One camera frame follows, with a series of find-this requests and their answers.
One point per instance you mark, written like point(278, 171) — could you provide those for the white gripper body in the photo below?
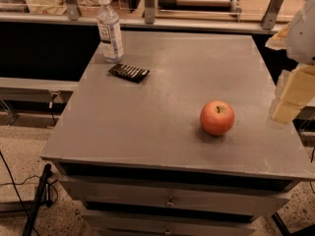
point(302, 36)

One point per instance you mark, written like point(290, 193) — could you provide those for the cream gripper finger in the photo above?
point(278, 40)
point(295, 89)

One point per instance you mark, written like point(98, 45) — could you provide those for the red apple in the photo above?
point(217, 117)

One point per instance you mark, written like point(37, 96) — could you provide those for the clear plastic water bottle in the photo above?
point(109, 32)

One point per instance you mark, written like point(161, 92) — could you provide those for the grey drawer cabinet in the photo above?
point(151, 130)

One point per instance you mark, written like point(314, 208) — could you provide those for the black snack packet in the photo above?
point(129, 73)

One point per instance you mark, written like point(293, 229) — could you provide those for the upper grey drawer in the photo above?
point(171, 195)

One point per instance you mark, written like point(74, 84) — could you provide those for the grey drawer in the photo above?
point(111, 223)
point(171, 195)

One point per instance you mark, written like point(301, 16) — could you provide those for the lower grey drawer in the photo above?
point(111, 223)

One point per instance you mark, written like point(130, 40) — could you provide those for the black tripod leg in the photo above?
point(36, 203)

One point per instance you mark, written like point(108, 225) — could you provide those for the grey metal rail shelf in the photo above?
point(36, 90)

